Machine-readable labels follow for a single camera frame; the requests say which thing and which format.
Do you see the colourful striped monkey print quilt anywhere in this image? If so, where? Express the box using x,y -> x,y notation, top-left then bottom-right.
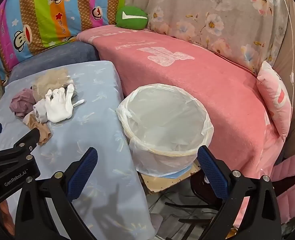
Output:
0,0 -> 128,80

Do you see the blue-grey cushion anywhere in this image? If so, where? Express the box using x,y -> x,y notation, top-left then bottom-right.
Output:
6,41 -> 100,85

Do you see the wastebasket with white plastic liner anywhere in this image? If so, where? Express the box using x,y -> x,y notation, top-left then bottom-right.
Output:
116,83 -> 214,178

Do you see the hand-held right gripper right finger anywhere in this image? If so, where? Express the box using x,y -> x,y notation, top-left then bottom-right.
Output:
197,145 -> 283,240

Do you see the grey floral sheet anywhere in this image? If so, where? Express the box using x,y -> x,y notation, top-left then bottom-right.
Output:
125,0 -> 291,74

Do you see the beige nylon stocking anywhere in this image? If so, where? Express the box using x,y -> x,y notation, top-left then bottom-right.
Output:
23,114 -> 52,146

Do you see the pink quilted cloth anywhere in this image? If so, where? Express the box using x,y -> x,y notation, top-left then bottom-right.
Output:
270,151 -> 295,227

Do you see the green round cushion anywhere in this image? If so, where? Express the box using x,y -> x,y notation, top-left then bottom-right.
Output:
116,6 -> 148,29

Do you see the pink pillow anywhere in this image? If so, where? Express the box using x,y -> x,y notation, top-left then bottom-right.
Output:
256,60 -> 293,142

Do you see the cardboard piece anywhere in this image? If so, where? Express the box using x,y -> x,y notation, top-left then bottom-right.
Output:
140,165 -> 200,196

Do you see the white glove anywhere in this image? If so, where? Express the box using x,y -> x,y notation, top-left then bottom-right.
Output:
45,84 -> 85,123

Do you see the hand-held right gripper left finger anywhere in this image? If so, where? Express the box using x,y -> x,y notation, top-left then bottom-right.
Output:
15,147 -> 98,240

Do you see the white cord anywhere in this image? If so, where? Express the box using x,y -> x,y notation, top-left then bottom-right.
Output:
280,0 -> 295,85

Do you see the mauve cloth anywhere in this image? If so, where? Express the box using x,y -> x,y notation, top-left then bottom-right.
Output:
10,88 -> 37,118

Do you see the small white sock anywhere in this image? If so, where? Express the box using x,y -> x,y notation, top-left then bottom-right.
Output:
33,99 -> 49,124

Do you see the tan mesh stocking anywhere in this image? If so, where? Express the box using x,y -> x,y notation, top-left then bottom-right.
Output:
32,69 -> 74,99

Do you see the black chair frame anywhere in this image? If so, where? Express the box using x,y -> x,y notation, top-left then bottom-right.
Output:
162,172 -> 228,233

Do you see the pink blanket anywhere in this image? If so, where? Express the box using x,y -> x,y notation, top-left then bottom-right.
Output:
76,26 -> 285,228

